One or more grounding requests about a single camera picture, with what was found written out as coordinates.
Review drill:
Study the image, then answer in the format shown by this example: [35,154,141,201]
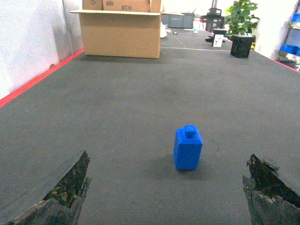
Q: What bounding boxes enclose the black crate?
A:
[230,35,256,59]

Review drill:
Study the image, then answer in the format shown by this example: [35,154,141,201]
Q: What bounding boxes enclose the green potted plant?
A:
[225,0,260,36]

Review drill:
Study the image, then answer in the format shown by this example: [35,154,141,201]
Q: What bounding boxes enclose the large cardboard box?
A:
[72,0,161,59]

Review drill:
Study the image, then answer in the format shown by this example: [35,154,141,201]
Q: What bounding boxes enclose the white sign stand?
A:
[212,29,227,48]

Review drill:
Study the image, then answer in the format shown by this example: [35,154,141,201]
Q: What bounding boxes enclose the blue block part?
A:
[173,124,203,170]

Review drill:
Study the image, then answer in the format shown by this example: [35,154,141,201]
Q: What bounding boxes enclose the grey storage bins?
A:
[161,12,195,29]

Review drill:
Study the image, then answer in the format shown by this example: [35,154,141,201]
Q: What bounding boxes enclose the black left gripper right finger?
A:
[242,154,300,225]

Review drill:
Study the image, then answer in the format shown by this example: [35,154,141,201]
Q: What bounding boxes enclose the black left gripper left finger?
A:
[0,151,91,225]

